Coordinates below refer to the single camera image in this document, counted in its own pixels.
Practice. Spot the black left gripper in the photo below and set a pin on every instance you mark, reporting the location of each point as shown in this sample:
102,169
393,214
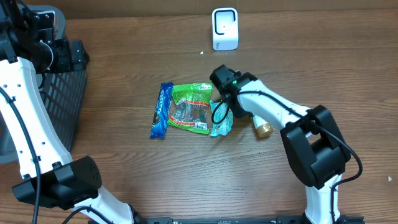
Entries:
66,64

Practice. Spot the blue Oreo cookie pack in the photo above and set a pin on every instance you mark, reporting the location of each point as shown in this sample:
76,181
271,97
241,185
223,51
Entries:
161,113

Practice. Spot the green snack bag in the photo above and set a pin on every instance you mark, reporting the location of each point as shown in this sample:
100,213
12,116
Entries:
192,104

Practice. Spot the mint green wipes pack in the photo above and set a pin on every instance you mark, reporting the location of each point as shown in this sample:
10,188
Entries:
222,119

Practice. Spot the white bamboo print tube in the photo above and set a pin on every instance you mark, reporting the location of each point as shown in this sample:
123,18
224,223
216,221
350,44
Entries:
263,128

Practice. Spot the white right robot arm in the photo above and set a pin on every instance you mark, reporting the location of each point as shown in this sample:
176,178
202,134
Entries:
312,140

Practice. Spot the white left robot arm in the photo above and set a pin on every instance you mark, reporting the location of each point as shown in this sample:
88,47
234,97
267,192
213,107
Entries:
50,176

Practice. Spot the white barcode scanner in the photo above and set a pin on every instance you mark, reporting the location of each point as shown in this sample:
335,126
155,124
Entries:
225,29

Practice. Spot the dark grey plastic basket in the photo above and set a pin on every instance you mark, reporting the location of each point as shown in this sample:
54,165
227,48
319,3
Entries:
62,93

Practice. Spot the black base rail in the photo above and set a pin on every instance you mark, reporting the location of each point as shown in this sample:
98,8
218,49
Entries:
279,220

